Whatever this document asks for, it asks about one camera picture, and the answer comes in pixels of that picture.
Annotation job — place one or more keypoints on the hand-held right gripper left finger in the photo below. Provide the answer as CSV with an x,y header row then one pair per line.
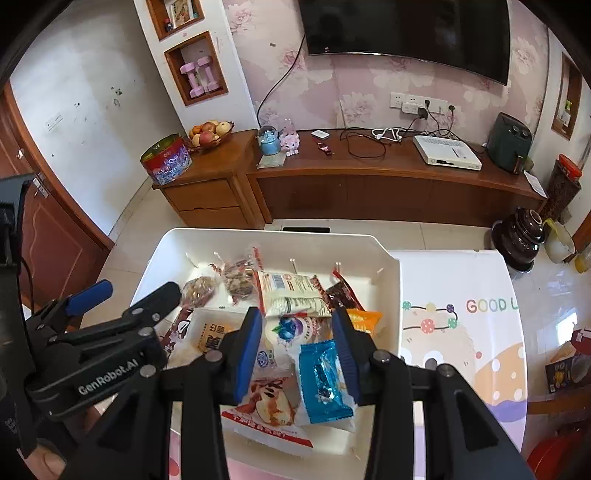
x,y
247,355

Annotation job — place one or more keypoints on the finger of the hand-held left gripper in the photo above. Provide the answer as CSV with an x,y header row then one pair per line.
x,y
87,295
152,302

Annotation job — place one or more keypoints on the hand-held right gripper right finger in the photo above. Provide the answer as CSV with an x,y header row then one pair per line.
x,y
344,355

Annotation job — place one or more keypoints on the blue snack packet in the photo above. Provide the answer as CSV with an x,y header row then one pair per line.
x,y
323,383

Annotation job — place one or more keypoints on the brown chocolate packet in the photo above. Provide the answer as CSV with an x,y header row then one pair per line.
x,y
178,332

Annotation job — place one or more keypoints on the orange white bar packet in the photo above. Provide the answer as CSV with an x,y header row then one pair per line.
x,y
364,321

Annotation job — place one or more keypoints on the blueberry cake packet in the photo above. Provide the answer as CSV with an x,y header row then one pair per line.
x,y
288,332

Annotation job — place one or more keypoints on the brown nut snack packet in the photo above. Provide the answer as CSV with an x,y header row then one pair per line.
x,y
198,288
238,277

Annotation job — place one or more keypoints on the white red date packet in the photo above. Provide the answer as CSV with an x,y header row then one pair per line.
x,y
272,408

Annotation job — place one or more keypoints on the red-edged dark fruit packet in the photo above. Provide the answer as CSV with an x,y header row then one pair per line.
x,y
341,293

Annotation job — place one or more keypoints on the cream wafer packet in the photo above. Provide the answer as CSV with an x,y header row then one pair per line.
x,y
291,290

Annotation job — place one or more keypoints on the white plastic storage box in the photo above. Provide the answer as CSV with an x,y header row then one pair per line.
x,y
369,258

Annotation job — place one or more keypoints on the person's left hand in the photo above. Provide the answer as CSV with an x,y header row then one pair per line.
x,y
44,464

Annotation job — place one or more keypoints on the wooden door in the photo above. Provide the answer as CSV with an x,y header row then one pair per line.
x,y
55,240

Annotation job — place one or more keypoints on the cartoon printed table mat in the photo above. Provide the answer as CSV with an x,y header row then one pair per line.
x,y
461,332

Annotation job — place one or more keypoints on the red round tin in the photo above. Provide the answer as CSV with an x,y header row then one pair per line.
x,y
166,159

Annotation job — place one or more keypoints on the wooden TV cabinet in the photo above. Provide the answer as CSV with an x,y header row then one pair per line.
x,y
369,189

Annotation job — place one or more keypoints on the basket of fruit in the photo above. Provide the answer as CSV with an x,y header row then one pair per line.
x,y
210,134

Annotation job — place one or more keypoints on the blue snow globe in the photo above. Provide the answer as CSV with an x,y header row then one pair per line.
x,y
268,141

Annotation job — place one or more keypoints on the dark brown ceramic pot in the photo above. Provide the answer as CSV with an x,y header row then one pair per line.
x,y
519,240

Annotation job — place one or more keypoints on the pink ornament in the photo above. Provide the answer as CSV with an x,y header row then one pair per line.
x,y
288,137

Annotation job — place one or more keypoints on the small white device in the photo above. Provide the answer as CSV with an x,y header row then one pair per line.
x,y
319,134

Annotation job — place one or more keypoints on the printed cardboard box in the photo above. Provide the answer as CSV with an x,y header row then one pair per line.
x,y
568,367

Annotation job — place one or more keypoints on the pink dumbbell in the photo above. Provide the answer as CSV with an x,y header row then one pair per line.
x,y
191,79
208,74

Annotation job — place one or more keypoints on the white set-top box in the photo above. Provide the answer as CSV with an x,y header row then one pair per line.
x,y
445,152

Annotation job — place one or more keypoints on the red plastic basin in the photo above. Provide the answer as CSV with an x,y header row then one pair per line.
x,y
558,459

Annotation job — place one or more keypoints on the white plastic jug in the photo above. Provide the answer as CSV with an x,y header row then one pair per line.
x,y
558,242

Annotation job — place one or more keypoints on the paper sheet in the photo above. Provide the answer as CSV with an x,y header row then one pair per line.
x,y
535,182

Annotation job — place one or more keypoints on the dark green air fryer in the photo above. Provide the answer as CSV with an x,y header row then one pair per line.
x,y
510,143

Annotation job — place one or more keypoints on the red-lidded tall jar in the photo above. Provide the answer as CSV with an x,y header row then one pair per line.
x,y
563,187

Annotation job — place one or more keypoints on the framed picture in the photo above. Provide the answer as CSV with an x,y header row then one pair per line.
x,y
178,14

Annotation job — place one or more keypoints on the black television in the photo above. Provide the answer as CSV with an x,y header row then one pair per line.
x,y
406,32

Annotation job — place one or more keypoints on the white light switch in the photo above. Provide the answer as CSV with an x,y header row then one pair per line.
x,y
53,121

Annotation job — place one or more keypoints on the wooden-framed wall niche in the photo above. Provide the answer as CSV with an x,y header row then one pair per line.
x,y
178,16
196,69
570,99

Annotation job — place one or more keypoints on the white wall sockets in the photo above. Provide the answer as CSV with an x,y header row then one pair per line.
x,y
415,104

